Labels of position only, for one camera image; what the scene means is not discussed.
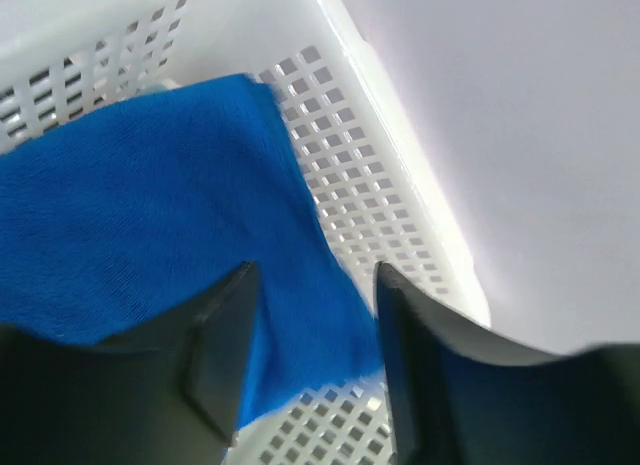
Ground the blue towel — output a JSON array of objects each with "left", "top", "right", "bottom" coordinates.
[{"left": 1, "top": 74, "right": 382, "bottom": 426}]

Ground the white plastic mesh basket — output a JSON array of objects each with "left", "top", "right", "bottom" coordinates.
[{"left": 1, "top": 0, "right": 490, "bottom": 464}]

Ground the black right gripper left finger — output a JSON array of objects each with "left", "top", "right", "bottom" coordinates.
[{"left": 1, "top": 262, "right": 260, "bottom": 464}]

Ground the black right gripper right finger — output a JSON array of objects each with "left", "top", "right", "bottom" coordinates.
[{"left": 375, "top": 262, "right": 639, "bottom": 464}]

